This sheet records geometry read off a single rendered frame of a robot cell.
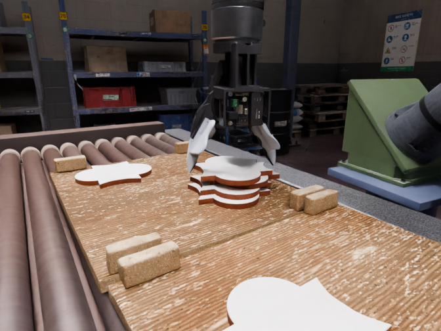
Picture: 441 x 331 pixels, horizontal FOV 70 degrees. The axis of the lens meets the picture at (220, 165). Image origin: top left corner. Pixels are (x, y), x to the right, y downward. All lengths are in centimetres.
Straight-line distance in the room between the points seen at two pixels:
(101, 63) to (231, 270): 428
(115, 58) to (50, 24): 102
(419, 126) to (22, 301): 79
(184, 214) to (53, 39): 476
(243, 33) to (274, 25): 571
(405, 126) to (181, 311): 69
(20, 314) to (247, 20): 42
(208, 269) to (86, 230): 18
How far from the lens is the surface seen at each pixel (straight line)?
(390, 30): 639
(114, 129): 110
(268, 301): 29
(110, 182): 59
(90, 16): 517
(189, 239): 40
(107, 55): 455
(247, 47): 45
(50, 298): 38
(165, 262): 33
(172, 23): 468
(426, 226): 56
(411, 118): 85
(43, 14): 516
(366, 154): 90
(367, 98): 91
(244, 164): 55
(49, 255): 45
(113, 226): 45
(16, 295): 40
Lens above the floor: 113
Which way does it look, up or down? 17 degrees down
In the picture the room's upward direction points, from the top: straight up
